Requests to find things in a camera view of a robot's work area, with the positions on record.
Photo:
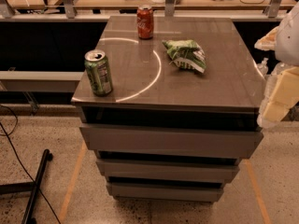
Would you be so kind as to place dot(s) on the green jalapeno chip bag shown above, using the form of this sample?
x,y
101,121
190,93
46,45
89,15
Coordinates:
x,y
186,54

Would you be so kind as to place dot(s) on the black stand base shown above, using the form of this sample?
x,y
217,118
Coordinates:
x,y
33,187

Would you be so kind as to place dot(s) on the grey drawer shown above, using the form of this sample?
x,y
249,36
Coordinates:
x,y
143,191
167,171
167,141

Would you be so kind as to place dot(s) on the top grey drawer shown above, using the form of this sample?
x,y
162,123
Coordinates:
x,y
167,141

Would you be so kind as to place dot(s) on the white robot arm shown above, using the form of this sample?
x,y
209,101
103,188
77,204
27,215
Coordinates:
x,y
287,41

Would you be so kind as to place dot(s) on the bottom grey drawer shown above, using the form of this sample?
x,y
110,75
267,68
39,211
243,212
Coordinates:
x,y
143,191

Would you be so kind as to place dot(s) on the middle grey drawer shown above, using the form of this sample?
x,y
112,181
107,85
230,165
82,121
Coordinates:
x,y
167,171

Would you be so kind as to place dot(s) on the green soda can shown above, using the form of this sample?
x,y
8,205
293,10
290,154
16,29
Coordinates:
x,y
98,72

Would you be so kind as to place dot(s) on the red soda can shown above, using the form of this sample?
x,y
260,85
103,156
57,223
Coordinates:
x,y
145,24

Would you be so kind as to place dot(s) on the clear sanitizer bottle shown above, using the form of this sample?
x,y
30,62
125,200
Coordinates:
x,y
262,67

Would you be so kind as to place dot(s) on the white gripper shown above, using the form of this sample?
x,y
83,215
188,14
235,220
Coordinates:
x,y
289,41

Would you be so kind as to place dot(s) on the grey drawer cabinet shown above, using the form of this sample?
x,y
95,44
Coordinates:
x,y
150,91

